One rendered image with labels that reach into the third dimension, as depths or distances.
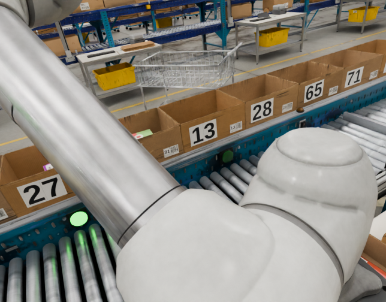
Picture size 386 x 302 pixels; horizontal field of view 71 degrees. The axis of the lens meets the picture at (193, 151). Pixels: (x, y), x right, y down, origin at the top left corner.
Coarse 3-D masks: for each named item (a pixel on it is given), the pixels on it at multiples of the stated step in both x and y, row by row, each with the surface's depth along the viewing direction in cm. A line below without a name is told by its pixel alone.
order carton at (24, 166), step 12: (12, 156) 129; (24, 156) 131; (36, 156) 134; (12, 168) 131; (24, 168) 134; (36, 168) 136; (0, 180) 109; (12, 180) 124; (24, 180) 108; (36, 180) 110; (12, 192) 108; (72, 192) 120; (12, 204) 110; (24, 204) 112; (48, 204) 117
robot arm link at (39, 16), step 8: (32, 0) 46; (40, 0) 47; (48, 0) 48; (56, 0) 48; (64, 0) 49; (72, 0) 50; (80, 0) 52; (32, 8) 47; (40, 8) 48; (48, 8) 49; (56, 8) 50; (64, 8) 51; (72, 8) 52; (32, 16) 48; (40, 16) 49; (48, 16) 50; (56, 16) 52; (64, 16) 56; (32, 24) 50; (40, 24) 52
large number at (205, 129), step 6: (210, 120) 139; (192, 126) 135; (198, 126) 137; (204, 126) 139; (210, 126) 141; (192, 132) 137; (198, 132) 139; (204, 132) 141; (210, 132) 142; (216, 132) 144; (192, 138) 138; (198, 138) 140; (204, 138) 142; (210, 138) 144; (192, 144) 140
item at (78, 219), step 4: (80, 212) 118; (72, 216) 117; (76, 216) 117; (80, 216) 118; (84, 216) 119; (72, 220) 117; (76, 220) 118; (80, 220) 119; (84, 220) 120; (76, 224) 119; (80, 224) 120
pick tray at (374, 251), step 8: (368, 240) 92; (376, 240) 89; (368, 248) 93; (376, 248) 90; (384, 248) 88; (368, 256) 94; (376, 256) 91; (384, 256) 89; (376, 264) 91; (384, 264) 90
